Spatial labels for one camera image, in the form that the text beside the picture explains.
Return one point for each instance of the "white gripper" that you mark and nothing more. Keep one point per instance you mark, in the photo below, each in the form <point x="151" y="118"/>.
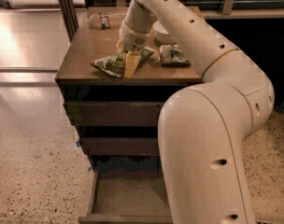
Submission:
<point x="132" y="37"/>

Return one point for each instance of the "green jalapeno chip bag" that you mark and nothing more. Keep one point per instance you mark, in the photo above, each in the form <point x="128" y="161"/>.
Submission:
<point x="114" y="65"/>

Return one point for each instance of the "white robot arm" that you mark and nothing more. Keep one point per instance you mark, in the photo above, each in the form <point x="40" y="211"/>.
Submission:
<point x="201" y="128"/>

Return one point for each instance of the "brown drawer cabinet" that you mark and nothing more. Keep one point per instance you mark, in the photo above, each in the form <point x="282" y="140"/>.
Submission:
<point x="80" y="82"/>

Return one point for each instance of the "top drawer front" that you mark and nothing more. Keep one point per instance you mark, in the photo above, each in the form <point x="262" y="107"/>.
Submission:
<point x="140" y="114"/>

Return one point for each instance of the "middle drawer front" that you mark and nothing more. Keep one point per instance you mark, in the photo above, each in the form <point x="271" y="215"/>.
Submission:
<point x="120" y="146"/>

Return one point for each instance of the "open bottom drawer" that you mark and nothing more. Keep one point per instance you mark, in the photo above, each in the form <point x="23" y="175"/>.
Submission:
<point x="128" y="190"/>

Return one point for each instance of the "white ceramic bowl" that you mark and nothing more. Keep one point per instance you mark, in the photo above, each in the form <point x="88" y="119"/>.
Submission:
<point x="162" y="35"/>

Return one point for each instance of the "clear plastic water bottle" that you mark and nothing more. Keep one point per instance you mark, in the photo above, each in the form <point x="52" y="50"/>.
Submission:
<point x="105" y="20"/>

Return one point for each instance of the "crushed soda can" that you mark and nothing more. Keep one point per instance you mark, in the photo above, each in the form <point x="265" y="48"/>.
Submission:
<point x="172" y="56"/>

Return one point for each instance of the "dark pillar post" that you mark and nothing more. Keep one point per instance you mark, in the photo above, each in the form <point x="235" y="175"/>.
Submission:
<point x="70" y="17"/>

